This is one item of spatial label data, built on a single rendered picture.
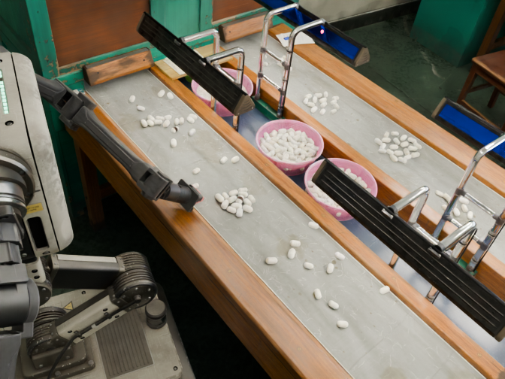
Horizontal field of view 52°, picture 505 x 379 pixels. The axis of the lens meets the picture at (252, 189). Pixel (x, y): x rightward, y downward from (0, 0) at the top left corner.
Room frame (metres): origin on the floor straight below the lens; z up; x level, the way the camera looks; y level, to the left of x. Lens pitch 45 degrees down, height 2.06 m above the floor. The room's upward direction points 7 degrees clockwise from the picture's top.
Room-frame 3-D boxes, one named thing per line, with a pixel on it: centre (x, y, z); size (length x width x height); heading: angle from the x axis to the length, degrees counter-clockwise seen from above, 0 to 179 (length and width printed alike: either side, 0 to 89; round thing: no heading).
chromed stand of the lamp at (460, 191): (1.22, -0.75, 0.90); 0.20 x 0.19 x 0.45; 44
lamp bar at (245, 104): (1.58, 0.27, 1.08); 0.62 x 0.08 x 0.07; 44
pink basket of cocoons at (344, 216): (1.38, -0.31, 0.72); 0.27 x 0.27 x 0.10
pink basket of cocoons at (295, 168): (1.58, -0.12, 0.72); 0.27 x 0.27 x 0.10
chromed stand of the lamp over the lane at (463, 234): (0.94, -0.47, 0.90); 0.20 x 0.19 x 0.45; 44
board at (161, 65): (2.06, 0.34, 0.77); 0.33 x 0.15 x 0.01; 134
